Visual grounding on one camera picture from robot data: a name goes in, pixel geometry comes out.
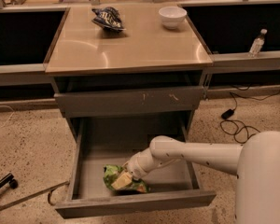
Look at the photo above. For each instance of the white bowl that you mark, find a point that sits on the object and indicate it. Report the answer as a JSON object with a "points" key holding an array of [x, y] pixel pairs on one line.
{"points": [[171, 17]]}

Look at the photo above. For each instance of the black power adapter with cable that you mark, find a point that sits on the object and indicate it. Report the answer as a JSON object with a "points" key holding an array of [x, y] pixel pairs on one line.
{"points": [[237, 129]]}

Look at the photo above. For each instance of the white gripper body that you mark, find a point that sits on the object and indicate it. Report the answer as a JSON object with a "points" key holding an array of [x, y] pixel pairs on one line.
{"points": [[134, 168]]}

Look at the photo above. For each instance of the closed grey top drawer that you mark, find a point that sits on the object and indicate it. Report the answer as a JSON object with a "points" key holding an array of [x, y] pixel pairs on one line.
{"points": [[128, 102]]}

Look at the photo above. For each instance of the clear plastic water bottle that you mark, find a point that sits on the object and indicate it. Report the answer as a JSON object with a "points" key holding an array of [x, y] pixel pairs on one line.
{"points": [[258, 43]]}

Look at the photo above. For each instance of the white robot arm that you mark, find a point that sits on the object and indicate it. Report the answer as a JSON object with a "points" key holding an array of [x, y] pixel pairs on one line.
{"points": [[256, 165]]}

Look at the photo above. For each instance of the open grey middle drawer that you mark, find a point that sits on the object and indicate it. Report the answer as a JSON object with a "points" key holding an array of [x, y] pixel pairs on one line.
{"points": [[113, 140]]}

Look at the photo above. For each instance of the grey metal floor bar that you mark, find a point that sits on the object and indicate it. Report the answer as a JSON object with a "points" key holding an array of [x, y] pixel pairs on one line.
{"points": [[47, 191]]}

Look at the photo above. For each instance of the green rice chip bag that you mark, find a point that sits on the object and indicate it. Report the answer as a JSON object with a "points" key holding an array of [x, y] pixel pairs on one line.
{"points": [[111, 172]]}

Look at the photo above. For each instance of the black caster wheel leg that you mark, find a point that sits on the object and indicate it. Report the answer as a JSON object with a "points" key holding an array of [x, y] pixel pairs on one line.
{"points": [[9, 179]]}

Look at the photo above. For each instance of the blue chip bag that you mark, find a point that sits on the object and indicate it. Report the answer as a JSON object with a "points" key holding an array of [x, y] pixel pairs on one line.
{"points": [[108, 18]]}

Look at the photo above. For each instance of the grey drawer cabinet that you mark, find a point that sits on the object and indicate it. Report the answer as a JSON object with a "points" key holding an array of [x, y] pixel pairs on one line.
{"points": [[145, 55]]}

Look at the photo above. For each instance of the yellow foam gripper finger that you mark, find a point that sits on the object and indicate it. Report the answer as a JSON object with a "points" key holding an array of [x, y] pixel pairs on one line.
{"points": [[122, 181]]}

